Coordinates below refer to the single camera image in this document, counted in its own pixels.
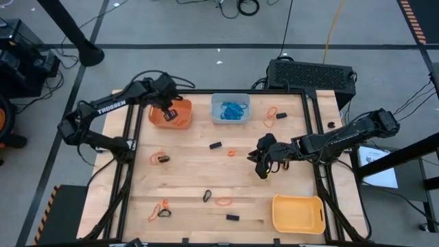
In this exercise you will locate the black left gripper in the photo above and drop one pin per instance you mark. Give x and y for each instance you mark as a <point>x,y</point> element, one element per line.
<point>166,99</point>

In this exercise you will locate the orange and black machine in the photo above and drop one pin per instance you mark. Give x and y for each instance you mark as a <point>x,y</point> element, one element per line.
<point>7,137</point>

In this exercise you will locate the black aluminium table frame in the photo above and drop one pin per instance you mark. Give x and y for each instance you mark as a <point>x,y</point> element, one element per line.
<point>223,92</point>

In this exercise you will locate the hazard-striped black mat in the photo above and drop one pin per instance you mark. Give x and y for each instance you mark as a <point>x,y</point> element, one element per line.
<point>65,216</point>
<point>428,17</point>

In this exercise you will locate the light grey plastic basket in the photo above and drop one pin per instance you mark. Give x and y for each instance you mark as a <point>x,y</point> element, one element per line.
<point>216,103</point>

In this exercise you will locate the yellow plastic basket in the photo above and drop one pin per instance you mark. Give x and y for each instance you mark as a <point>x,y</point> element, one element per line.
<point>296,214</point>

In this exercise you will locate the black metal stand beam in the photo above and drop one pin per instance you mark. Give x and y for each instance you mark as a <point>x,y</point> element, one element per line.
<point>394,156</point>

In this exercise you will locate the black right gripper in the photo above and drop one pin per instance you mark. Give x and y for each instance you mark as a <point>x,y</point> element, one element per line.
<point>278,152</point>

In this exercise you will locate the black pole stand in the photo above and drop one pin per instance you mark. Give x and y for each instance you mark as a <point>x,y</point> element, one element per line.
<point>91,55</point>

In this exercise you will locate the black computer case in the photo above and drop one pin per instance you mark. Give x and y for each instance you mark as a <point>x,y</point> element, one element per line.
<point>308,75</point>

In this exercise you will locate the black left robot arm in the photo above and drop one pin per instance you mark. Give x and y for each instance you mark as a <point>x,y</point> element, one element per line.
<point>109,106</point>

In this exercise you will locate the orange plastic basket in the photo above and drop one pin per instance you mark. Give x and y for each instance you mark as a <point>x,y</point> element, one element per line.
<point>181,116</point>

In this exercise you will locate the white paper sheet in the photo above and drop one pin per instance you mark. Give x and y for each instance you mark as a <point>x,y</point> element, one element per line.
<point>380,175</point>

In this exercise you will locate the black equipment cart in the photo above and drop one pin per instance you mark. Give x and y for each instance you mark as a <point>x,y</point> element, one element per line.
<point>20,61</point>

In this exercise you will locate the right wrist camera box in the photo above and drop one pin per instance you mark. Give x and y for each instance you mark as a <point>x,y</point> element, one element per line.
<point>267,140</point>

